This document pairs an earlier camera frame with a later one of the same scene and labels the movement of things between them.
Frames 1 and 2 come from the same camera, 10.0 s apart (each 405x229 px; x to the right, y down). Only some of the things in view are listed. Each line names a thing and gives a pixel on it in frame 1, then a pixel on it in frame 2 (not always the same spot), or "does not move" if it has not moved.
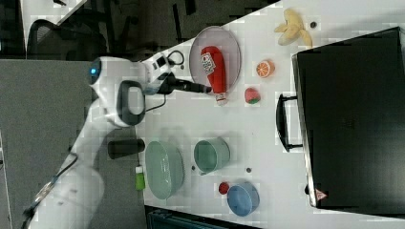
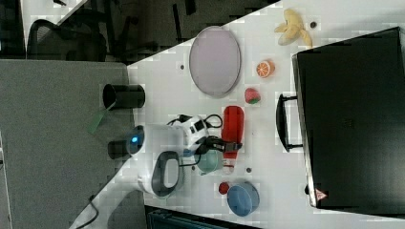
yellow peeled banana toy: x=292 y=29 does not move
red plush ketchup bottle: x=214 y=66 → x=233 y=119
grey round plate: x=223 y=39 does not move
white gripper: x=158 y=70 → x=196 y=129
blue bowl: x=243 y=199 does not move
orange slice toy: x=266 y=69 does not move
